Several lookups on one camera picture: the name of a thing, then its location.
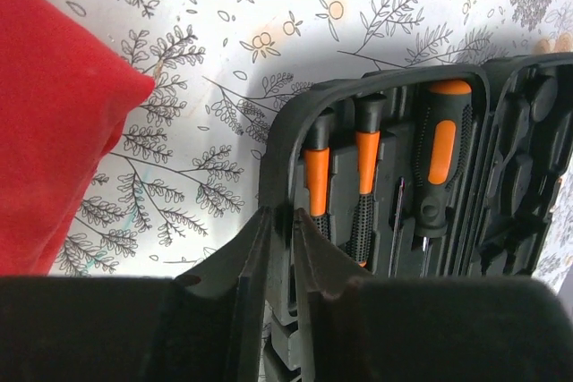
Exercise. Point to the small precision screwdriver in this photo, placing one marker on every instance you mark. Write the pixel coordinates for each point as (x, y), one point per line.
(316, 158)

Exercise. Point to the black orange grip screwdriver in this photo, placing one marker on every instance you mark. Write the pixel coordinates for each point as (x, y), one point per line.
(442, 139)

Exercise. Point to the thin screwdriver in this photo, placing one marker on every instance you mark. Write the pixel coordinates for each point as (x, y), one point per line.
(368, 114)

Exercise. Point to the black plastic tool case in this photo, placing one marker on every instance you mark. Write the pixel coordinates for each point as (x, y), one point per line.
(410, 208)

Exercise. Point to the red cloth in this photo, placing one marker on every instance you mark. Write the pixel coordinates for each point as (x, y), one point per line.
(65, 97)

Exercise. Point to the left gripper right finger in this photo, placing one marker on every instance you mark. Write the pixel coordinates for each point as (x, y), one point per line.
(356, 327)

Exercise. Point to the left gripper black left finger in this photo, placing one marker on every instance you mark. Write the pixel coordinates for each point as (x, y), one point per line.
(203, 325)

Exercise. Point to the large orange handle screwdriver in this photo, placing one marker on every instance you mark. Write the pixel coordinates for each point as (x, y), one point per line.
(395, 245)

